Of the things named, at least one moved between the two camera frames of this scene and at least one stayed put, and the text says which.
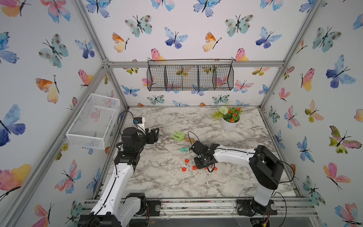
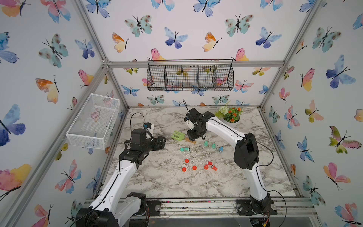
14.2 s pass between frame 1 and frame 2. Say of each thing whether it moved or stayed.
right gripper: moved
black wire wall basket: stayed
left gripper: moved
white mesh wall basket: stayed
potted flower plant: stayed
